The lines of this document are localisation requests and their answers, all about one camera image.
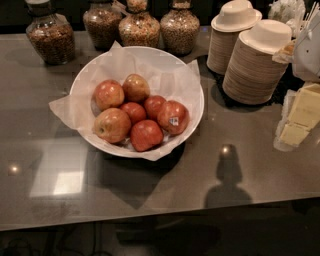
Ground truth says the white paper liner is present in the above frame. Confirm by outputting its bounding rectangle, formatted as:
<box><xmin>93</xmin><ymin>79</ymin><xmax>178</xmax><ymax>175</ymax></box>
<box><xmin>49</xmin><ymin>44</ymin><xmax>204</xmax><ymax>161</ymax></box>

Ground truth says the glass cereal jar far left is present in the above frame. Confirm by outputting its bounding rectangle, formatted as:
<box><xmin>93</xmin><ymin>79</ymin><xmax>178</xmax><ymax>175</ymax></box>
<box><xmin>25</xmin><ymin>0</ymin><xmax>75</xmax><ymax>65</ymax></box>

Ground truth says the glass cereal jar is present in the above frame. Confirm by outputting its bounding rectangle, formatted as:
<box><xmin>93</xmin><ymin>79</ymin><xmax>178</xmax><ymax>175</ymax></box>
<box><xmin>160</xmin><ymin>0</ymin><xmax>200</xmax><ymax>55</ymax></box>
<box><xmin>25</xmin><ymin>0</ymin><xmax>75</xmax><ymax>65</ymax></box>
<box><xmin>83</xmin><ymin>0</ymin><xmax>122</xmax><ymax>50</ymax></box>
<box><xmin>119</xmin><ymin>0</ymin><xmax>160</xmax><ymax>48</ymax></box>

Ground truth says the red apple centre right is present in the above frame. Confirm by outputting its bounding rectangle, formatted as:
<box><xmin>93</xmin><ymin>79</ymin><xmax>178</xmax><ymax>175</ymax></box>
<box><xmin>144</xmin><ymin>95</ymin><xmax>165</xmax><ymax>120</ymax></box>

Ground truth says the yellow-red apple front left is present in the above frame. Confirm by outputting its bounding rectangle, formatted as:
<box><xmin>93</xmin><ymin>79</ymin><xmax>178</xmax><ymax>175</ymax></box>
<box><xmin>93</xmin><ymin>108</ymin><xmax>131</xmax><ymax>144</ymax></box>

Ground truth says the front stack of paper bowls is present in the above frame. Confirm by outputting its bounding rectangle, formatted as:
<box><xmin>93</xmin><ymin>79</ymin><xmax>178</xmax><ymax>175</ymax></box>
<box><xmin>222</xmin><ymin>19</ymin><xmax>292</xmax><ymax>105</ymax></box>

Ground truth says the red apple with sticker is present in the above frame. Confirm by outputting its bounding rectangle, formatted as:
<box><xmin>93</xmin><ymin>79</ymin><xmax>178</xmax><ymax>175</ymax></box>
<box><xmin>157</xmin><ymin>100</ymin><xmax>190</xmax><ymax>135</ymax></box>

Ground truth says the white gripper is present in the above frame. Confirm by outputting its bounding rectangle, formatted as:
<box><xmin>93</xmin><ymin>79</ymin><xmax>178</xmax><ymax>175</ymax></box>
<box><xmin>272</xmin><ymin>13</ymin><xmax>320</xmax><ymax>151</ymax></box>

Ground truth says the stack of paper bowls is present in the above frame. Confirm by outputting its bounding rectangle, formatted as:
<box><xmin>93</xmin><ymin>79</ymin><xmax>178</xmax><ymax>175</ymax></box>
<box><xmin>222</xmin><ymin>19</ymin><xmax>292</xmax><ymax>105</ymax></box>
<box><xmin>207</xmin><ymin>0</ymin><xmax>262</xmax><ymax>75</ymax></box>

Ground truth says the white cutlery bundle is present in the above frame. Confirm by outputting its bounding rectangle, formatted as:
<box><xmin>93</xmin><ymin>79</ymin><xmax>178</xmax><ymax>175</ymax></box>
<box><xmin>268</xmin><ymin>0</ymin><xmax>320</xmax><ymax>29</ymax></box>

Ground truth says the small red apple centre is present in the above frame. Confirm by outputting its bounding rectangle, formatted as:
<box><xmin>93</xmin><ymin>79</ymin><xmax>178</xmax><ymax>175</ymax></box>
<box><xmin>120</xmin><ymin>102</ymin><xmax>147</xmax><ymax>124</ymax></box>

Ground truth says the yellow-red apple back centre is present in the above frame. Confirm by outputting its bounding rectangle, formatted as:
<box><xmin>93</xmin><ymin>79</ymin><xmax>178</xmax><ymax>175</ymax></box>
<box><xmin>122</xmin><ymin>74</ymin><xmax>150</xmax><ymax>102</ymax></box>

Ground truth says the red-yellow apple back left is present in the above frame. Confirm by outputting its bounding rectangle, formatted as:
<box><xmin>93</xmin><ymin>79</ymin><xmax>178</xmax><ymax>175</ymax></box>
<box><xmin>93</xmin><ymin>79</ymin><xmax>125</xmax><ymax>111</ymax></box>

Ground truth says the white bowl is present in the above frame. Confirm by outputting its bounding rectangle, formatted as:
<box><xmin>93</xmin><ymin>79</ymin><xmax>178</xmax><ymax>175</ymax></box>
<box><xmin>66</xmin><ymin>46</ymin><xmax>204</xmax><ymax>161</ymax></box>

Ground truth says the yellow-red apple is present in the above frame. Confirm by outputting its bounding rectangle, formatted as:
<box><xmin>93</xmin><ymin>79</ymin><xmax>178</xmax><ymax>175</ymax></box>
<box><xmin>93</xmin><ymin>108</ymin><xmax>131</xmax><ymax>144</ymax></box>
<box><xmin>122</xmin><ymin>74</ymin><xmax>150</xmax><ymax>102</ymax></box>

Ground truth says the back stack of paper bowls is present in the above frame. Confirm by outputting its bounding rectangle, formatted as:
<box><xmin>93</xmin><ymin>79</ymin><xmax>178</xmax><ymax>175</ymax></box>
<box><xmin>207</xmin><ymin>0</ymin><xmax>262</xmax><ymax>75</ymax></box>

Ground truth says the red apple front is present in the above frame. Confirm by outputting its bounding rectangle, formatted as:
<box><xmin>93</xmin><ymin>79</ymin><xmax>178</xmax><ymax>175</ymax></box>
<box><xmin>130</xmin><ymin>120</ymin><xmax>164</xmax><ymax>152</ymax></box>

